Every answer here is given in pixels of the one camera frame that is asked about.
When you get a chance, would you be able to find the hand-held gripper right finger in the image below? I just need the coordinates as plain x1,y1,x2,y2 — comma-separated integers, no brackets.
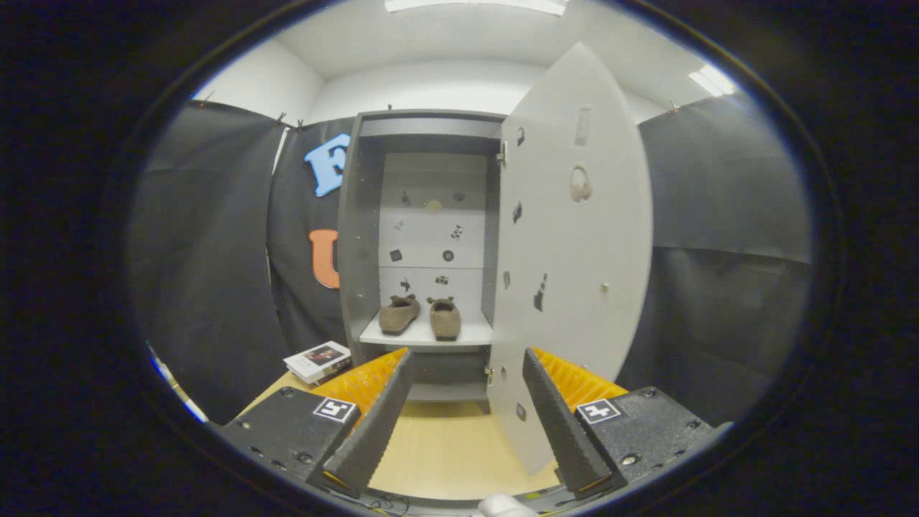
522,347,734,496

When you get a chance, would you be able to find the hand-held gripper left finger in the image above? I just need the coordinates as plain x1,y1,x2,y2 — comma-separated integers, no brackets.
219,348,416,498

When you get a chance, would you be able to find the brown fuzzy shoe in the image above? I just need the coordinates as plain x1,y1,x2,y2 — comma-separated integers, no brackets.
379,293,421,335
427,296,462,341

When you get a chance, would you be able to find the white shoe cabinet door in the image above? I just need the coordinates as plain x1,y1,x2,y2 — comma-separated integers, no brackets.
487,42,654,476

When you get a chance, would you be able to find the grey shoe cabinet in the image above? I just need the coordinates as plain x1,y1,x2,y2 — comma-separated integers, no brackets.
337,109,507,414

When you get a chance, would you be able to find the white rounded object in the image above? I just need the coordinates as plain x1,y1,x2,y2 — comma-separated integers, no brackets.
477,494,539,517

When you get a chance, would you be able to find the blue white object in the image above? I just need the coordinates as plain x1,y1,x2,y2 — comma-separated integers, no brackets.
147,343,210,424

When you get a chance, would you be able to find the black backdrop cloth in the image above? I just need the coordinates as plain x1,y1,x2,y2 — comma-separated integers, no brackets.
129,93,816,424

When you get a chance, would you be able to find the small ceiling light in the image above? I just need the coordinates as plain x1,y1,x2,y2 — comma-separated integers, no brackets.
688,65,737,98

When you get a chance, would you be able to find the long ceiling light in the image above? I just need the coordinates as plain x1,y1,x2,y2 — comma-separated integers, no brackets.
384,0,568,17

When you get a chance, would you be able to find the tangle of black cables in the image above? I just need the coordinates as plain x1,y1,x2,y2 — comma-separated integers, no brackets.
359,488,410,515

